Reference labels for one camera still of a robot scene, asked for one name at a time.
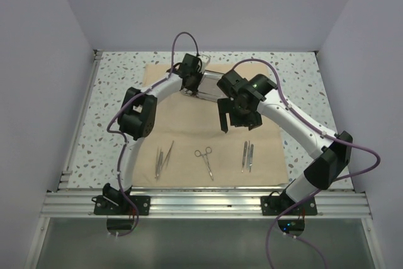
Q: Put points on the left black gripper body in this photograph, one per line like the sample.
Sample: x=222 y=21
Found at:
x=196 y=77

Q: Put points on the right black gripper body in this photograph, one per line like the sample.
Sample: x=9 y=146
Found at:
x=238 y=116

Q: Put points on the stainless steel tray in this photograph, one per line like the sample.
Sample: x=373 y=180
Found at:
x=208 y=89

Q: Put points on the steel scalpel handle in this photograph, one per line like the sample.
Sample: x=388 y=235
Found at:
x=250 y=157
x=245 y=155

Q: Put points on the steel forceps with rings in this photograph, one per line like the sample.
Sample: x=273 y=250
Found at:
x=204 y=155

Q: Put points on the beige cloth wrap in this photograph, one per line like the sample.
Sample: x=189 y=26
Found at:
x=193 y=124

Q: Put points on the thin steel probe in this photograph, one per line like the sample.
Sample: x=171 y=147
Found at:
x=166 y=161

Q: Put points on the steel tweezers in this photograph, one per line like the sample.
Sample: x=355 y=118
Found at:
x=159 y=160

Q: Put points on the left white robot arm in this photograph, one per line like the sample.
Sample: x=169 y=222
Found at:
x=136 y=118

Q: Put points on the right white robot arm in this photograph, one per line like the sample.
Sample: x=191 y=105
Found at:
x=246 y=102

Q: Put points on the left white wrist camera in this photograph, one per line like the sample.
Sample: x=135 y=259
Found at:
x=205 y=60

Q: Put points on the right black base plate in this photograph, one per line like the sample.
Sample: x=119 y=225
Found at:
x=276 y=204

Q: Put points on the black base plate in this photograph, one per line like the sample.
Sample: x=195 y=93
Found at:
x=103 y=206
x=276 y=204

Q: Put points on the aluminium mounting rail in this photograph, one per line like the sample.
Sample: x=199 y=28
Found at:
x=206 y=203

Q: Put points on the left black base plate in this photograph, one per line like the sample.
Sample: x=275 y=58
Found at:
x=103 y=206

